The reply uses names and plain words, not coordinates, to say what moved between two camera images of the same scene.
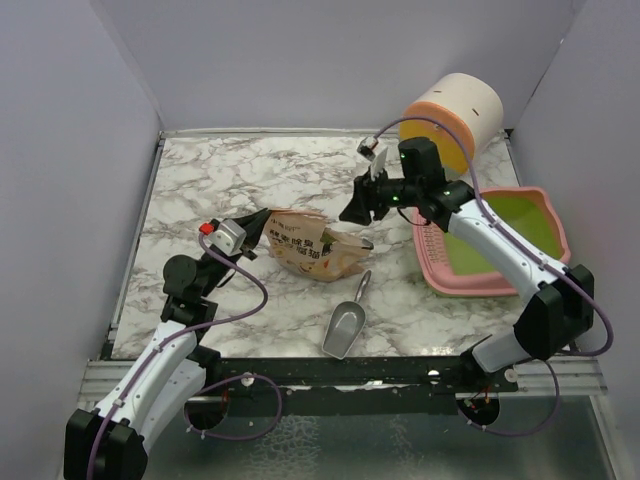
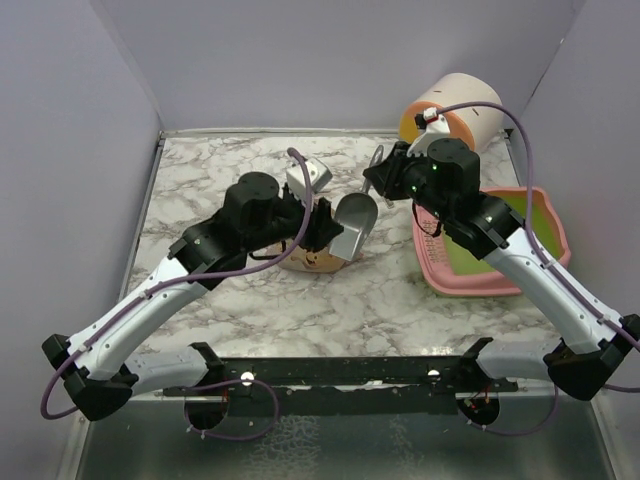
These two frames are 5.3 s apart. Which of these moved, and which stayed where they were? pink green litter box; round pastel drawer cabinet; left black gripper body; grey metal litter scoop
Moved: left black gripper body; grey metal litter scoop
Stayed: round pastel drawer cabinet; pink green litter box
